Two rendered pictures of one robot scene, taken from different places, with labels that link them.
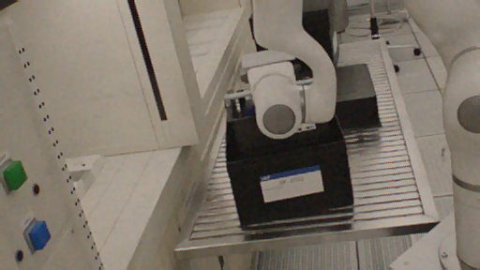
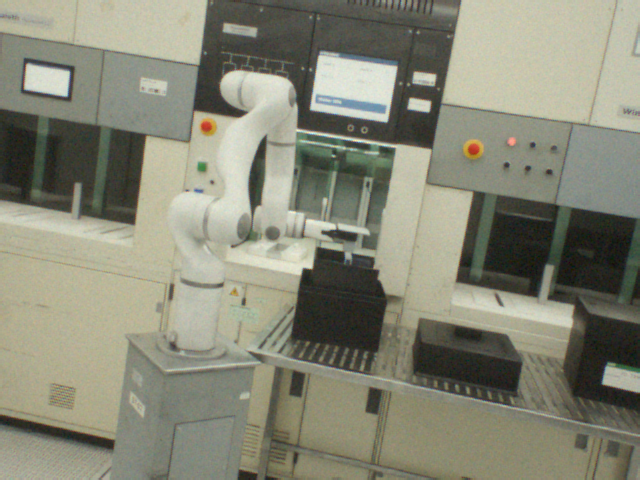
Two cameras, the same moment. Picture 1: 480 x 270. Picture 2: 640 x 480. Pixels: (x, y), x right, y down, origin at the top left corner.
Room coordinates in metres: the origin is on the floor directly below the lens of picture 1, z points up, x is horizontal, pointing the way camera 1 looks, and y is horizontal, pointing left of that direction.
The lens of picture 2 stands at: (1.28, -2.11, 1.40)
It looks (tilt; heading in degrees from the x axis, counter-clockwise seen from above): 8 degrees down; 92
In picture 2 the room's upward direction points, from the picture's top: 9 degrees clockwise
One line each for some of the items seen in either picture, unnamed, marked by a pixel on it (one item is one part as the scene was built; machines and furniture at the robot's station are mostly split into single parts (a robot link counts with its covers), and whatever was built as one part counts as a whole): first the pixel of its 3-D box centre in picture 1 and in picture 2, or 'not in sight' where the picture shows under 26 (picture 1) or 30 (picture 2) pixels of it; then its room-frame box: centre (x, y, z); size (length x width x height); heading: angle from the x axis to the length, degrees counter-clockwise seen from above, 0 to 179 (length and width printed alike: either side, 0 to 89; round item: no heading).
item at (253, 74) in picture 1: (272, 81); (318, 229); (1.21, 0.05, 1.09); 0.11 x 0.10 x 0.07; 2
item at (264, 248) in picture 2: not in sight; (279, 249); (1.05, 0.67, 0.89); 0.22 x 0.21 x 0.04; 84
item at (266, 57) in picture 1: (279, 118); (342, 275); (1.32, 0.06, 0.96); 0.24 x 0.20 x 0.32; 92
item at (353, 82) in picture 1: (327, 95); (465, 348); (1.72, -0.09, 0.83); 0.29 x 0.29 x 0.13; 86
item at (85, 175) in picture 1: (48, 183); not in sight; (1.31, 0.64, 0.89); 0.22 x 0.21 x 0.04; 84
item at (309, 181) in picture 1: (286, 157); (338, 307); (1.32, 0.06, 0.85); 0.28 x 0.28 x 0.17; 2
